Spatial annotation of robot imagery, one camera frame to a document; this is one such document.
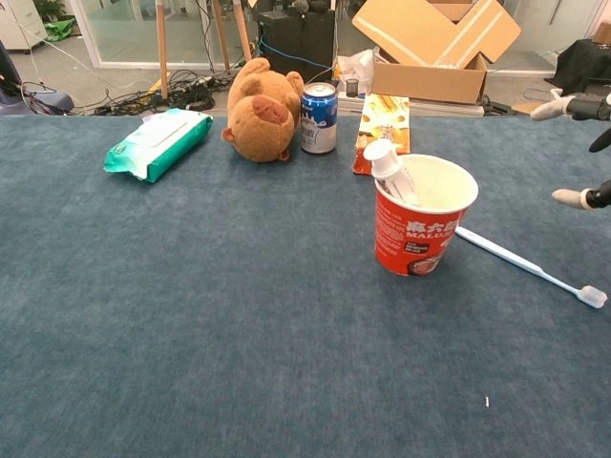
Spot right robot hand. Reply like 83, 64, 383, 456
530, 88, 611, 211

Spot light blue toothbrush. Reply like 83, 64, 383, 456
453, 225, 609, 310

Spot white toothpaste tube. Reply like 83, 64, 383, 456
362, 138, 424, 207

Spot red paper noodle cup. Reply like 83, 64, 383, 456
373, 153, 479, 277

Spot open cardboard box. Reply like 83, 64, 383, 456
351, 0, 522, 105

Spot orange biscuit box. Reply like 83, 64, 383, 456
351, 93, 411, 176

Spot black cloth cover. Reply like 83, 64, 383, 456
556, 38, 611, 96

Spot black stand base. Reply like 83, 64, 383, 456
481, 94, 515, 117

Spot aluminium profile rails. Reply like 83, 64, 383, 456
408, 98, 486, 118

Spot white plastic bag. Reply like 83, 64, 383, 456
336, 49, 375, 94

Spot blue white drink can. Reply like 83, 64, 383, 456
300, 81, 339, 155

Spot black cabinet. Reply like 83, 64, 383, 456
257, 9, 336, 85

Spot brown plush capybara toy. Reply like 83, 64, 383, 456
221, 57, 306, 164

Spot wooden easel leg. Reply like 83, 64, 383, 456
155, 0, 170, 100
212, 0, 232, 71
232, 0, 253, 63

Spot blue table cloth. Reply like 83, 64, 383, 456
0, 114, 611, 458

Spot green wet wipes pack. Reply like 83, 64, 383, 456
103, 107, 214, 184

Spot green bag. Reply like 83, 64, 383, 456
43, 16, 77, 43

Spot dark blue seat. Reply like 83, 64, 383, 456
0, 40, 75, 115

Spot green potted plant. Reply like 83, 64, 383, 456
32, 0, 68, 23

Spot white cabinet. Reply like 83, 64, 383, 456
0, 0, 49, 51

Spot blue cable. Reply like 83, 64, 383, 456
259, 37, 333, 73

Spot black cable pile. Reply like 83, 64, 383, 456
93, 69, 230, 116

